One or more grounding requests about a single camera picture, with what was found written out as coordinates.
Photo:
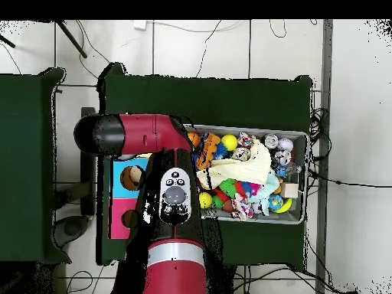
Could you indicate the black tripod leg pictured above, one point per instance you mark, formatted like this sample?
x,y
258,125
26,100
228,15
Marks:
x,y
7,41
72,38

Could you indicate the blue spiky ball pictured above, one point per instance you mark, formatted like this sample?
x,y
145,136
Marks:
x,y
221,150

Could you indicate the wooden box with three holes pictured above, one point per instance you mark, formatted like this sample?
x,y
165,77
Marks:
x,y
119,226

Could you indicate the dark green tablecloth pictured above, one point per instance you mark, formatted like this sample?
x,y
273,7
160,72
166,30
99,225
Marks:
x,y
24,153
214,101

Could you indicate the yellow plastic ball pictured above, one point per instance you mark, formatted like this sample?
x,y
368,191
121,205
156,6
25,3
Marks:
x,y
229,142
205,200

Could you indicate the floral patterned cloth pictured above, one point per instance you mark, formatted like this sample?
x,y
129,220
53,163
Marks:
x,y
242,206

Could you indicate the white power adapter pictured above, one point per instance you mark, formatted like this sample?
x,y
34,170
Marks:
x,y
140,25

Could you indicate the orange mini basketball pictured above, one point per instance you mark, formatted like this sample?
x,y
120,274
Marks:
x,y
194,139

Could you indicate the grey round floor stand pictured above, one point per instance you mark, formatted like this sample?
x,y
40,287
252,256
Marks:
x,y
72,228

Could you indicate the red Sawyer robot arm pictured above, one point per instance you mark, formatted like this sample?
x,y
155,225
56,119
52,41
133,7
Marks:
x,y
137,134

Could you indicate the black upright panel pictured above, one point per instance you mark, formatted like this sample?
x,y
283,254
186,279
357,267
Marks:
x,y
88,183

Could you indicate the cream waffle cloth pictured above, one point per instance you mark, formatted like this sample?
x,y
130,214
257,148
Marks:
x,y
245,168

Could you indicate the clear mesh bin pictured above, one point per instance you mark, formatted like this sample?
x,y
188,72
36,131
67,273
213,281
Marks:
x,y
301,199

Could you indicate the orange plastic block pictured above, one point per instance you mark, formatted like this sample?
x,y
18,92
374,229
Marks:
x,y
211,141

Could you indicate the white baseball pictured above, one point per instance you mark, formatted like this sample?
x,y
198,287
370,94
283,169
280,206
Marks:
x,y
285,144

